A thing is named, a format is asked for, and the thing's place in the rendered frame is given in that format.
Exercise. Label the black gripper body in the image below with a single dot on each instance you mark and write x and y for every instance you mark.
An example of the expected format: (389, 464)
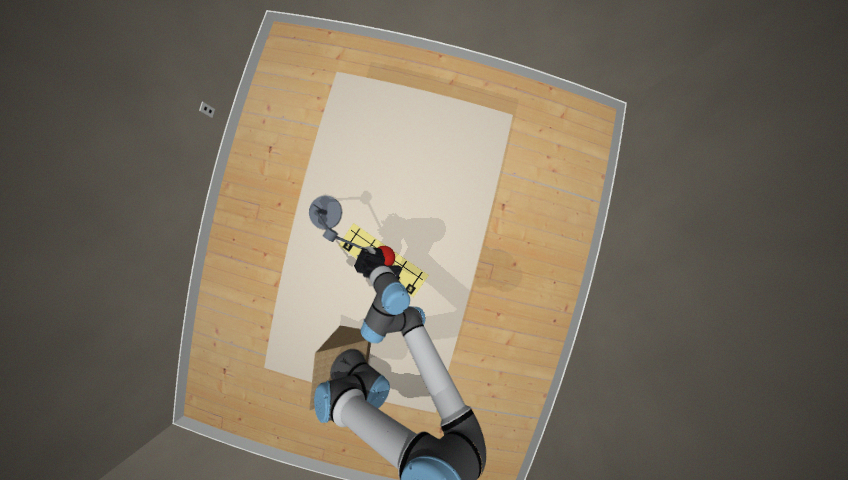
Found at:
(369, 261)

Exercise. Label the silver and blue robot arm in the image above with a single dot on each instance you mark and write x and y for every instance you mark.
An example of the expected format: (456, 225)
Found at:
(416, 456)

